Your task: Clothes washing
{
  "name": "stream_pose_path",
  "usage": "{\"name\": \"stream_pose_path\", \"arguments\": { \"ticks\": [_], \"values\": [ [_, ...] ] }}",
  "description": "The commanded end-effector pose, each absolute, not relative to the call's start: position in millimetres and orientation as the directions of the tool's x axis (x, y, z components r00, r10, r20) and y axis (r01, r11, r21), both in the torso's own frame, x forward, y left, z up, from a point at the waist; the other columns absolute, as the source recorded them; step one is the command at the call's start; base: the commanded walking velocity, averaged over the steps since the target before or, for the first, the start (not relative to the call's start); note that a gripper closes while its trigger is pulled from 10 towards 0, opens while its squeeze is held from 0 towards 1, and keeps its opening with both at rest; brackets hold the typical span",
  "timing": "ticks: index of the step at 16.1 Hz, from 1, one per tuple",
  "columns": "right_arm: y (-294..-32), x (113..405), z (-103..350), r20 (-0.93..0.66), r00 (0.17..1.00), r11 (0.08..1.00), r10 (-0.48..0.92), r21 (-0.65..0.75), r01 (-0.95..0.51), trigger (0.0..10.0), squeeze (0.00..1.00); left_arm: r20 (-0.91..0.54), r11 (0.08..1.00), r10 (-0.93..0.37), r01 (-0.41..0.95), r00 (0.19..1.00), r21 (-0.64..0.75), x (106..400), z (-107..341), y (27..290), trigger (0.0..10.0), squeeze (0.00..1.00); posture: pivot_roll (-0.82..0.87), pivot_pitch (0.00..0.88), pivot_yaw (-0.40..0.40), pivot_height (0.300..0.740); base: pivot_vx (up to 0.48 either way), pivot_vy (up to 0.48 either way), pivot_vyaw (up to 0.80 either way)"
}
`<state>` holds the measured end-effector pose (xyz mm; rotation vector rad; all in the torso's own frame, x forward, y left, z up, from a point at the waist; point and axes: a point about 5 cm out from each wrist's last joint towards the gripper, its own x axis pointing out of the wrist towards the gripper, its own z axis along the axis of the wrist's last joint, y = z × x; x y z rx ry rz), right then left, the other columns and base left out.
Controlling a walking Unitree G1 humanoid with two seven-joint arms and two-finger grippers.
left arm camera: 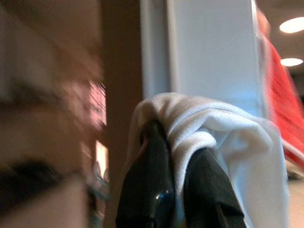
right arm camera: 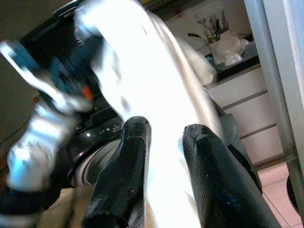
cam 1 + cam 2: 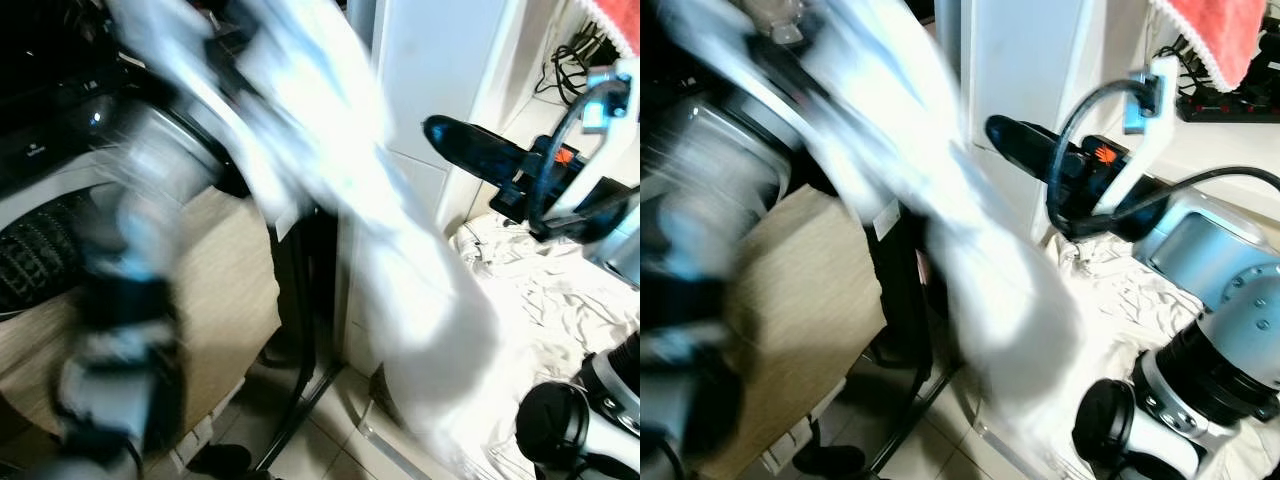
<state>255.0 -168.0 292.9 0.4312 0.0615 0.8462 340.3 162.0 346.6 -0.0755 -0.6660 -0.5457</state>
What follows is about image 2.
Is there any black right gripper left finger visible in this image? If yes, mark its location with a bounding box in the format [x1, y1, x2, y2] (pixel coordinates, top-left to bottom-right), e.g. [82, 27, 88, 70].
[82, 115, 152, 228]

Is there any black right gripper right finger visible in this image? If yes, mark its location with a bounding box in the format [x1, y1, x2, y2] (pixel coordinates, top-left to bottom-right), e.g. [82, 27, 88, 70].
[181, 123, 281, 228]

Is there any white cloth garment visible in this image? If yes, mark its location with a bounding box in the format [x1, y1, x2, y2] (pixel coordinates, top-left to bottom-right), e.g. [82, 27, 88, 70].
[75, 0, 225, 228]

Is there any dark front-load washing machine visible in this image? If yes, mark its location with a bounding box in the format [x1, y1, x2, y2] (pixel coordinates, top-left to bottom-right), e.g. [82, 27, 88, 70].
[67, 95, 133, 190]

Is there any dark grey garment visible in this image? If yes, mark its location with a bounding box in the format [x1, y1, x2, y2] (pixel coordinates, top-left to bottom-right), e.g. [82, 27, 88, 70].
[219, 113, 263, 194]

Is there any beige cloth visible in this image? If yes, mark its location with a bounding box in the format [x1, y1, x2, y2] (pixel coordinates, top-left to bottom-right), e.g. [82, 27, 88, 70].
[38, 185, 157, 228]

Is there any black round object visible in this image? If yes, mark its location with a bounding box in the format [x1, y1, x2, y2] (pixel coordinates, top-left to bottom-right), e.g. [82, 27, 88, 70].
[286, 175, 300, 212]

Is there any white drawer cabinet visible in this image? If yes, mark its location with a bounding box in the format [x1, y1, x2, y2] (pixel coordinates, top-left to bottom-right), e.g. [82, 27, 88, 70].
[203, 56, 285, 168]

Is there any white rolled sheet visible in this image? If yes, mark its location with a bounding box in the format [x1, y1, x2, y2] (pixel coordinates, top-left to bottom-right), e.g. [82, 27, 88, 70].
[178, 39, 219, 84]

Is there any small white bowl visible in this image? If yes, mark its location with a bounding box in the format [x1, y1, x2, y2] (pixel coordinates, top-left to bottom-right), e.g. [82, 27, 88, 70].
[224, 53, 243, 67]

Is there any white cup with utensils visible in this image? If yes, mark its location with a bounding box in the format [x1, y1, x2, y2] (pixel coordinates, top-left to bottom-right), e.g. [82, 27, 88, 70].
[187, 22, 223, 64]

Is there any large white bowl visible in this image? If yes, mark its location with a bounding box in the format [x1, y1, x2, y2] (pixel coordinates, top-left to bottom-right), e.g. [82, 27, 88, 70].
[214, 35, 243, 58]

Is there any grey metal post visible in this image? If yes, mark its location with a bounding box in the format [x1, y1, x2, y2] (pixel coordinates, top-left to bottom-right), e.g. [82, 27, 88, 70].
[244, 0, 304, 217]

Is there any wall picture with flowers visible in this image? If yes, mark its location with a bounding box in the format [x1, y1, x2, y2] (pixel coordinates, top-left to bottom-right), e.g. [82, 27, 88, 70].
[194, 9, 230, 37]

